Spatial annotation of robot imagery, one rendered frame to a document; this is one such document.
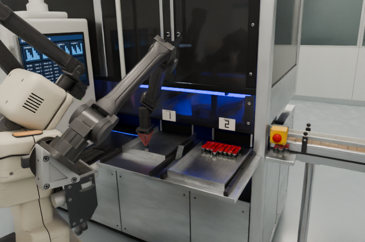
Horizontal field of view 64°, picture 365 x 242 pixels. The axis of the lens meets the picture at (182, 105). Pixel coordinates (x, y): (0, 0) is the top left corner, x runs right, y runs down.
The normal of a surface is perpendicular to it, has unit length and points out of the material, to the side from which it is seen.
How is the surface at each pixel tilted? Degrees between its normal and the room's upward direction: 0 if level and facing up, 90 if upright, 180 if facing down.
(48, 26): 90
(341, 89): 90
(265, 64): 90
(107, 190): 90
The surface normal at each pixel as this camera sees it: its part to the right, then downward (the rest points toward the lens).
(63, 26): 0.88, 0.11
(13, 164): 0.70, 0.18
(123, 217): -0.47, 0.25
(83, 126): 0.15, -0.34
